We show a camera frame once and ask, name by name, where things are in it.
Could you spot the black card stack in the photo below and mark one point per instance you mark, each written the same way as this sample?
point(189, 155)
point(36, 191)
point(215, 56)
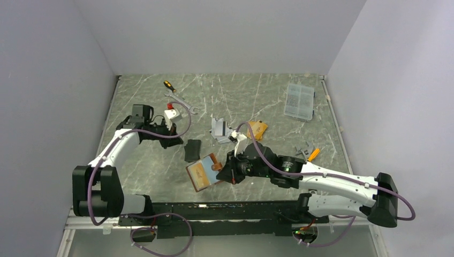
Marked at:
point(192, 150)

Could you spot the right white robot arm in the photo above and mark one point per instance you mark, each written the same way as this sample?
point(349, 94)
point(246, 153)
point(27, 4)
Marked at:
point(325, 192)

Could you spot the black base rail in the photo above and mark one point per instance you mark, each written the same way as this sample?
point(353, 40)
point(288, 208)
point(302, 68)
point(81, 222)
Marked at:
point(278, 218)

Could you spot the brown leather card holder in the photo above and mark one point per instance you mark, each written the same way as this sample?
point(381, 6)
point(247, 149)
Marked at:
point(203, 172)

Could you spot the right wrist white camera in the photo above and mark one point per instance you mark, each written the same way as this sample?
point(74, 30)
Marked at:
point(241, 142)

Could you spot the aluminium frame rail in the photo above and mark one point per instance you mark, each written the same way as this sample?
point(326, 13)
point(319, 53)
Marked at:
point(338, 237)

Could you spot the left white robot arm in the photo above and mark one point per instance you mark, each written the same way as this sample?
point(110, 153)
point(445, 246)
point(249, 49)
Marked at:
point(96, 187)

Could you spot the silver open-end wrench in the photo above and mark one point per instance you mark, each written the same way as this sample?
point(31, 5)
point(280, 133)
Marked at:
point(192, 109)

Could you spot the grey orange pliers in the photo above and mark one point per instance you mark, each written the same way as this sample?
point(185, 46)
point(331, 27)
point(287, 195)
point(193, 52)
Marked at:
point(308, 151)

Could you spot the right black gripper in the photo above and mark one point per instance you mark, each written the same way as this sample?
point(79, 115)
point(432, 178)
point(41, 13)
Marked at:
point(229, 172)

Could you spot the gold card stack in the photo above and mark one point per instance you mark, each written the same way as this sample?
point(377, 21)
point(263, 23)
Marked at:
point(258, 128)

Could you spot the orange black screwdriver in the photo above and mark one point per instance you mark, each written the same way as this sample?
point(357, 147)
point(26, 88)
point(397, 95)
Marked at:
point(169, 86)

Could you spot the clear plastic organizer box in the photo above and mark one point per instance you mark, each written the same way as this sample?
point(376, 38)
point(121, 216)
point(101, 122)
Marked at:
point(299, 102)

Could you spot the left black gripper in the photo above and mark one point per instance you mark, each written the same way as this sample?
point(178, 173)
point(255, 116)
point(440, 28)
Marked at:
point(169, 142)

